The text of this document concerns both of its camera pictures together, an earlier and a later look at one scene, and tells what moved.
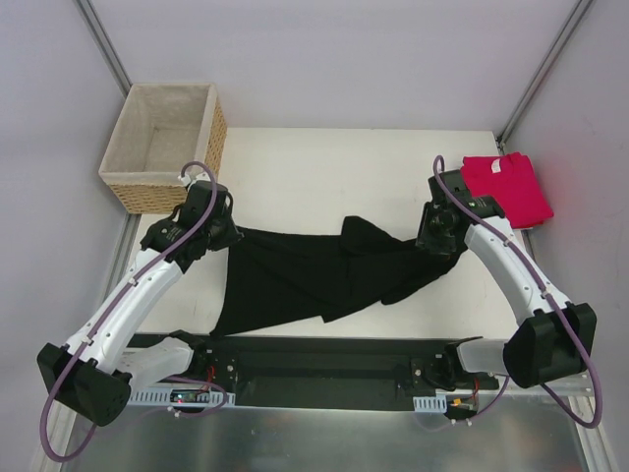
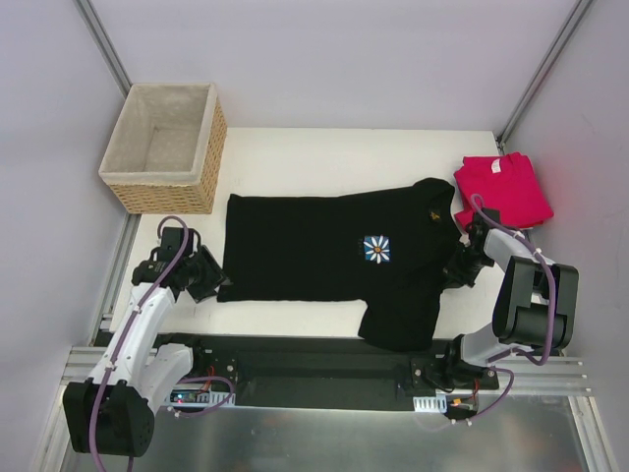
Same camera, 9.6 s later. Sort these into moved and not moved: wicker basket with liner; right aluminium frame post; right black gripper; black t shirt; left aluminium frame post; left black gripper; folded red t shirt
Moved: left black gripper; right black gripper; black t shirt
Not moved: right aluminium frame post; folded red t shirt; left aluminium frame post; wicker basket with liner
